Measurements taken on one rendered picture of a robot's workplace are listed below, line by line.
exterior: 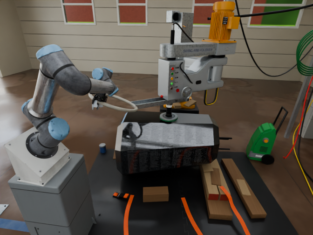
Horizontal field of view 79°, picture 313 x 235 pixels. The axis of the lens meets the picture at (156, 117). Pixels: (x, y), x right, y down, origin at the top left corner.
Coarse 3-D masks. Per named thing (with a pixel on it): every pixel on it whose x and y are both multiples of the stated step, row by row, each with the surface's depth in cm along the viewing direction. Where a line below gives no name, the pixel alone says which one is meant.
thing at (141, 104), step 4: (140, 100) 207; (144, 100) 209; (148, 100) 212; (152, 100) 215; (156, 100) 218; (160, 100) 220; (164, 100) 209; (172, 100) 215; (176, 100) 217; (180, 100) 221; (184, 100) 224; (188, 100) 222; (136, 104) 194; (140, 104) 196; (144, 104) 198; (148, 104) 201; (152, 104) 203; (156, 104) 206; (160, 104) 209; (140, 108) 198
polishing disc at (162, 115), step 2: (164, 112) 237; (160, 114) 232; (162, 114) 232; (164, 114) 232; (172, 114) 233; (174, 114) 233; (176, 114) 233; (160, 116) 227; (162, 116) 227; (164, 116) 228; (172, 116) 228; (174, 116) 228; (176, 116) 228; (162, 118) 223; (164, 118) 222; (166, 118) 222; (168, 118) 222; (170, 118) 222; (172, 118) 222; (174, 118) 222; (176, 118) 224; (168, 120) 220; (170, 120) 220
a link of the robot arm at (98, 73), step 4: (96, 68) 143; (100, 68) 144; (92, 72) 143; (96, 72) 142; (100, 72) 142; (104, 72) 145; (108, 72) 153; (96, 76) 143; (100, 76) 142; (104, 76) 144; (108, 76) 146
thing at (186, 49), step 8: (160, 48) 191; (168, 48) 185; (176, 48) 186; (184, 48) 190; (192, 48) 195; (200, 48) 200; (208, 48) 205; (216, 48) 211; (224, 48) 215; (232, 48) 222; (168, 56) 188; (176, 56) 189; (184, 56) 195; (216, 56) 222; (224, 56) 224
